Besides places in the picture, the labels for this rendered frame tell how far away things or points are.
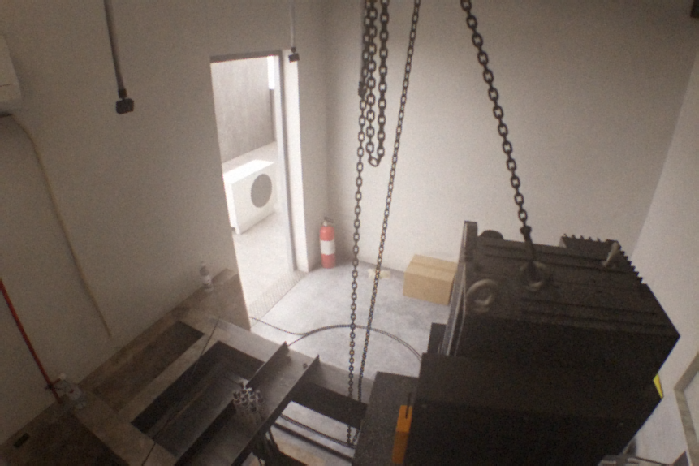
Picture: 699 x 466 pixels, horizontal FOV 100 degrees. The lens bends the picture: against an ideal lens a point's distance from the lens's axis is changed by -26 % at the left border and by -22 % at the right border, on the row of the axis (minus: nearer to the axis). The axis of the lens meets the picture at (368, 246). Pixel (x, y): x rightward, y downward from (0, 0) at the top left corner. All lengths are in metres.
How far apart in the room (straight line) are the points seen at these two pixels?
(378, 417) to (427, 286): 2.03
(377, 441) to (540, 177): 2.36
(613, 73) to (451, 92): 1.20
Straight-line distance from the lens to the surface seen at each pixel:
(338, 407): 2.05
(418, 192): 3.34
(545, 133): 3.03
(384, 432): 1.41
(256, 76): 8.05
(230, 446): 1.72
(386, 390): 1.52
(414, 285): 3.34
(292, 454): 2.41
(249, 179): 4.54
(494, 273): 0.91
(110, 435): 1.97
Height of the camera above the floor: 2.09
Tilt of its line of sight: 30 degrees down
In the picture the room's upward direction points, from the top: 1 degrees clockwise
